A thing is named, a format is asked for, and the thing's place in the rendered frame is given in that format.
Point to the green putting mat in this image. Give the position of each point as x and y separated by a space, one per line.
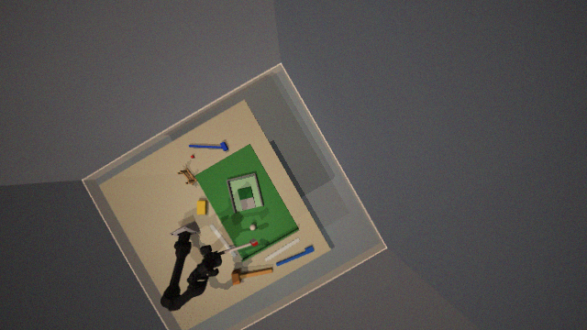
272 220

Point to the blue golf putter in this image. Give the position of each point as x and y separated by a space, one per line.
223 146

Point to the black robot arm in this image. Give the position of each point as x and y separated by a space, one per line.
172 299

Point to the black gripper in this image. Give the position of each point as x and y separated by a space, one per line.
207 252

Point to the yellow rectangular block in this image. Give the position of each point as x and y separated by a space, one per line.
201 207

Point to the blue long bar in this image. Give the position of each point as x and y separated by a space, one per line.
307 250

